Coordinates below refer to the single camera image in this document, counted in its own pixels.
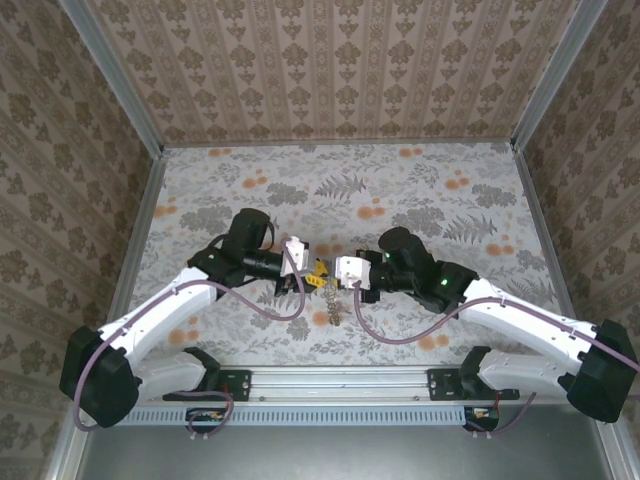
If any black controller board with wires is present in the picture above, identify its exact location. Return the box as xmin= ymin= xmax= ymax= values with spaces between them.
xmin=463 ymin=405 xmax=501 ymax=431
xmin=185 ymin=407 xmax=227 ymax=427

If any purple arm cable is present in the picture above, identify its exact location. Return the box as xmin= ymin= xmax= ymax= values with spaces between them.
xmin=353 ymin=279 xmax=640 ymax=436
xmin=72 ymin=237 xmax=307 ymax=444

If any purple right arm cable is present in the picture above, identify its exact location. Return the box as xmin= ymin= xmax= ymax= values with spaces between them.
xmin=353 ymin=279 xmax=640 ymax=436

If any wide aluminium mounting rail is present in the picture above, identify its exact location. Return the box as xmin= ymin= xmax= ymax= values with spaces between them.
xmin=134 ymin=364 xmax=571 ymax=405

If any grey slotted cable duct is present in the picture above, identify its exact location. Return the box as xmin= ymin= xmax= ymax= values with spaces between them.
xmin=119 ymin=405 xmax=467 ymax=427

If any aluminium frame post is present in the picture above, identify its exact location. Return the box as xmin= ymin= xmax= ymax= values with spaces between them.
xmin=509 ymin=0 xmax=615 ymax=151
xmin=58 ymin=0 xmax=166 ymax=156

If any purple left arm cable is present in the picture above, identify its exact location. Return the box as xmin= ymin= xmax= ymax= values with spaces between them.
xmin=72 ymin=237 xmax=307 ymax=444

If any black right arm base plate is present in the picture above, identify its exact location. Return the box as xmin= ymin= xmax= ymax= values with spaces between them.
xmin=427 ymin=368 xmax=521 ymax=403

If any large ring with small keyrings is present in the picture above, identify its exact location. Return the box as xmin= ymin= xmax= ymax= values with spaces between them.
xmin=322 ymin=279 xmax=347 ymax=329

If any grey metal panel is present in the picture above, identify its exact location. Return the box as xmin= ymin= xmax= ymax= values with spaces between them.
xmin=74 ymin=403 xmax=619 ymax=480

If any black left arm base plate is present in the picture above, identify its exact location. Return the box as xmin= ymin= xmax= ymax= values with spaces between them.
xmin=162 ymin=368 xmax=252 ymax=403

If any aluminium frame rail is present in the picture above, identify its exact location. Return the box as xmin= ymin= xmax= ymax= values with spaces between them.
xmin=107 ymin=147 xmax=169 ymax=324
xmin=597 ymin=422 xmax=640 ymax=480
xmin=45 ymin=422 xmax=91 ymax=480
xmin=512 ymin=144 xmax=584 ymax=326
xmin=162 ymin=141 xmax=516 ymax=150

